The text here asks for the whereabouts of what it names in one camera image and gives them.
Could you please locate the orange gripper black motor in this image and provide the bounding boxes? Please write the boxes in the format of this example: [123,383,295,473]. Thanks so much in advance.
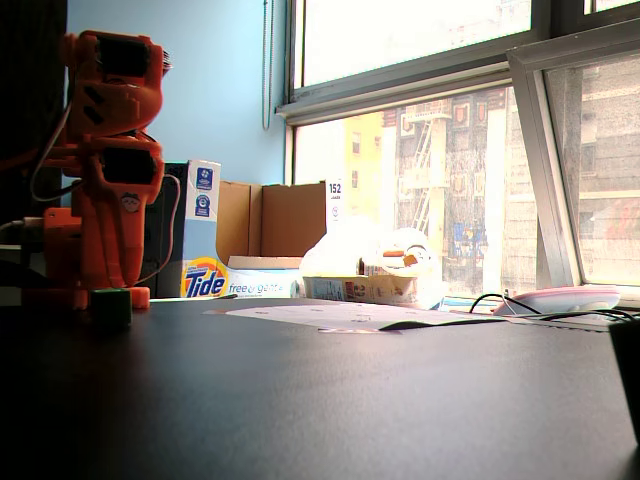
[79,135,166,289]

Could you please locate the green cube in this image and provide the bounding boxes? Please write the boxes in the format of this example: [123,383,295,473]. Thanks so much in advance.
[89,287,134,329]

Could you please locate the white numbered grid paper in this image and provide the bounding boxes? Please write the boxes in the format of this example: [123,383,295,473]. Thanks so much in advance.
[203,298,507,332]

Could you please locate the white plate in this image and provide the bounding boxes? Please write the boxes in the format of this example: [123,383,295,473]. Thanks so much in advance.
[148,294,239,303]

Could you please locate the Tide detergent cardboard box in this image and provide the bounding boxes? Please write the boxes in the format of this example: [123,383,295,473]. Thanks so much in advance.
[147,159,347,300]

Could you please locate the dark curtain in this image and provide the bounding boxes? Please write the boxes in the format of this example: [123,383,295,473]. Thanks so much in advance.
[0,0,69,226]

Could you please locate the clear plastic bag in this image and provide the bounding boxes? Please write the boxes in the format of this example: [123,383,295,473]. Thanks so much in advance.
[299,219,447,309]

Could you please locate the open window sash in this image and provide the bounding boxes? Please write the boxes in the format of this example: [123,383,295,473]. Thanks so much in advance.
[505,19,640,301]

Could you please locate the pink white flat device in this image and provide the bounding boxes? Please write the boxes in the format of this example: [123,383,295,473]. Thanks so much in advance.
[493,283,622,316]

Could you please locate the dark object at table edge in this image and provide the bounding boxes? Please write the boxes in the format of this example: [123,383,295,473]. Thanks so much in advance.
[607,319,640,447]

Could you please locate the white motor cable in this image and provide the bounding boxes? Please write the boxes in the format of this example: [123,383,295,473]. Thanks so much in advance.
[29,99,75,203]

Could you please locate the window blind cord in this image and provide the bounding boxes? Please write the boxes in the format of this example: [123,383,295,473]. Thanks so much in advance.
[260,0,276,132]

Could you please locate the grey window frame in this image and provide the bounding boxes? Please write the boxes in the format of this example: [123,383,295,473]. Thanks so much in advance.
[274,0,640,126]

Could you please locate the looped black cable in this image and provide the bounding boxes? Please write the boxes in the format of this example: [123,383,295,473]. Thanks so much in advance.
[468,292,639,322]

